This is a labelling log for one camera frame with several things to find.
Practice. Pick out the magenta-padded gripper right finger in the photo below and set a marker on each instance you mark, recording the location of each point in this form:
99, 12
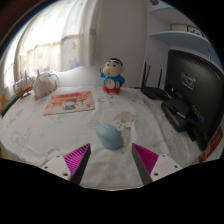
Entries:
146, 160

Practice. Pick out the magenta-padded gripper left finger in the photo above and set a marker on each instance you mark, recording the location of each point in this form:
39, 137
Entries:
78, 158

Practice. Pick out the light blue computer mouse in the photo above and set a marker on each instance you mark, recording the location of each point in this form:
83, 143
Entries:
109, 136

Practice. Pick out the red cartoon print mouse pad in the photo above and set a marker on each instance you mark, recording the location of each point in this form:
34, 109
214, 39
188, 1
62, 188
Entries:
70, 102

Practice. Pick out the white printed tablecloth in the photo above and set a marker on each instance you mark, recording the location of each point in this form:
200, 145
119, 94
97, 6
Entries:
50, 133

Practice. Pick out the red paper packet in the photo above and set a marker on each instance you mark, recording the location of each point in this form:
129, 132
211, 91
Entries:
211, 146

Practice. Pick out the black router with antennas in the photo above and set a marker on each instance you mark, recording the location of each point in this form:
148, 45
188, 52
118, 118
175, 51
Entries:
155, 91

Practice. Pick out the large white conch shell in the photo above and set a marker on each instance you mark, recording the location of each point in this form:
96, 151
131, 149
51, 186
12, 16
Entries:
45, 86

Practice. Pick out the white curved furniture back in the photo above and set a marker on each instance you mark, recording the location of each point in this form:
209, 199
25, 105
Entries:
80, 76

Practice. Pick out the black remote control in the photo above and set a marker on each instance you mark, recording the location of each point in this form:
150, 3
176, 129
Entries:
9, 105

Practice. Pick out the cartoon boy figurine clock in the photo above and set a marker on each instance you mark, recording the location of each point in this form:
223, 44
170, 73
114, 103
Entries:
112, 76

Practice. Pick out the black computer monitor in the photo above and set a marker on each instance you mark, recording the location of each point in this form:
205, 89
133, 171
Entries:
196, 86

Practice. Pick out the wooden model sailing ship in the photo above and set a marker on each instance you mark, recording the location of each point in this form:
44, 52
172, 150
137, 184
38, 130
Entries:
23, 86

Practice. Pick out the white star print curtain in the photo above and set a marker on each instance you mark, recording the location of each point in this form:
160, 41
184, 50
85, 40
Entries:
50, 40

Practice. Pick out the white shelf unit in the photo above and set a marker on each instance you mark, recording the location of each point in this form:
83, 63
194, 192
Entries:
183, 38

